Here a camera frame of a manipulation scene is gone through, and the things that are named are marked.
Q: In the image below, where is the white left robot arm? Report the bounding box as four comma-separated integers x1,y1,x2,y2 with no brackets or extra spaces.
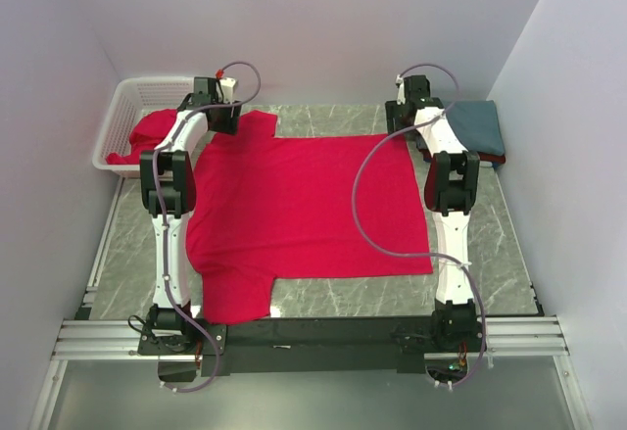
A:
139,72,242,354

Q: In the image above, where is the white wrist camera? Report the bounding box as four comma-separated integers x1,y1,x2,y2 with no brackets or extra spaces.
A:
216,70,238,104
395,73,407,106

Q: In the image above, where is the white plastic laundry basket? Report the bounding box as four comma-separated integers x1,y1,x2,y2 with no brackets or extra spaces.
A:
92,76,193,178

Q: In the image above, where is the red t-shirt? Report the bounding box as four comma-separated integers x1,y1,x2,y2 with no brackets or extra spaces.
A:
106,109,177,165
186,111,432,324
415,140,506,169

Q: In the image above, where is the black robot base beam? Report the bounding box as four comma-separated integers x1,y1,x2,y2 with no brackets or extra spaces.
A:
137,316,485,376

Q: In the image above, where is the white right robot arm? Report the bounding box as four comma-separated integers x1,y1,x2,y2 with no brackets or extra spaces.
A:
385,75,481,351

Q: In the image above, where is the folded red t-shirt in stack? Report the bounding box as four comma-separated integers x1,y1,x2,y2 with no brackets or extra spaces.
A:
415,140,506,169

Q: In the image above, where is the folded teal t-shirt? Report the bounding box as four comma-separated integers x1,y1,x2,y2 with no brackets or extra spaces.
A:
447,100,506,157

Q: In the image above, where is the red t-shirt in basket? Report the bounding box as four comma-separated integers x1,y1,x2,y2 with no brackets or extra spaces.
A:
106,109,177,165

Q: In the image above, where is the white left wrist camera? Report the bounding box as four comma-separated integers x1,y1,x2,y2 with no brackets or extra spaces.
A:
216,70,238,104

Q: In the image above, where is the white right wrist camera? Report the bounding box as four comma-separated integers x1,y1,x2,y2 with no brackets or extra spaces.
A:
395,73,407,106

